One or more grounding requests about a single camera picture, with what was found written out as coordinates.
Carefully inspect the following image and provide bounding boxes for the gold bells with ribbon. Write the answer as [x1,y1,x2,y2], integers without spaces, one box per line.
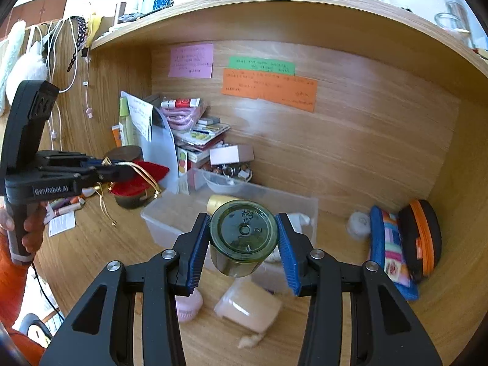
[92,158,168,227]

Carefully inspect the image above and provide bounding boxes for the red velvet pouch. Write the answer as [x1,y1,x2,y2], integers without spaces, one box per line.
[108,160,170,197]

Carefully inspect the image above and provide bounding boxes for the cream round lidded jar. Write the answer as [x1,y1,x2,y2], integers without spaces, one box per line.
[213,278,282,334]

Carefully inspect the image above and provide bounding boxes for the beige spiral seashell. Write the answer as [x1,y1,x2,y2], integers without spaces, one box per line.
[237,333,266,350]

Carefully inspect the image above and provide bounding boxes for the dark green glass bottle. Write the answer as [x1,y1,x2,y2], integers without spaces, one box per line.
[209,200,278,278]

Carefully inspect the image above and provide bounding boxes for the left human hand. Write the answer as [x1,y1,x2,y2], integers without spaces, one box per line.
[1,203,46,254]

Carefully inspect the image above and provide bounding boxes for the brown ceramic mug with lid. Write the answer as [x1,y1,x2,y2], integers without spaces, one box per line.
[104,145,149,210]

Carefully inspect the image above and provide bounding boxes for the orange small box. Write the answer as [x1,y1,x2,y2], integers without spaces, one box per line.
[112,124,122,147]

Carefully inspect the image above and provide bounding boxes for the blue patterned pouch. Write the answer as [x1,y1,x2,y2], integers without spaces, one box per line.
[370,206,418,302]

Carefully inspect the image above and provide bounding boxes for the pink round mini vacuum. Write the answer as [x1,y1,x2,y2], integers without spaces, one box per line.
[175,289,203,323]

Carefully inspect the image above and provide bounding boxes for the clear plastic storage bin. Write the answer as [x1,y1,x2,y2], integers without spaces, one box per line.
[142,169,318,296]

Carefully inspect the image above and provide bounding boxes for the fruit pattern booklet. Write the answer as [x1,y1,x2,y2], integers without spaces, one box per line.
[176,147,188,195]

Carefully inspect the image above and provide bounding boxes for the black orange round case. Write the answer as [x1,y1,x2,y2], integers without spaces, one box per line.
[398,199,442,283]

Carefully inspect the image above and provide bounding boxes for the white tape roll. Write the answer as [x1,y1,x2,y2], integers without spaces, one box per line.
[346,212,371,240]

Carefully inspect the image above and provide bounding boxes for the stack of books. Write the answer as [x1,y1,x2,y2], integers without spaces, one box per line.
[160,98,231,163]

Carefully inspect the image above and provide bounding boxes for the clear glass bowl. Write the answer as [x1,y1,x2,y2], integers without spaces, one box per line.
[202,171,251,195]

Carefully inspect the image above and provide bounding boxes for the white small box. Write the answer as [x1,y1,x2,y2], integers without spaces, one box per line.
[209,145,255,166]

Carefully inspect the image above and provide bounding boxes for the pink sticky note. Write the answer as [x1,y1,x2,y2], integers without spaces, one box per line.
[168,43,214,78]

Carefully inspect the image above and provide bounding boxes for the orange sticky note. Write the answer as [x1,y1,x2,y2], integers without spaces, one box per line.
[221,69,318,113]

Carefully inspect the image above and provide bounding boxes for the green sticky note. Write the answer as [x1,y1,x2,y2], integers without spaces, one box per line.
[228,56,295,75]

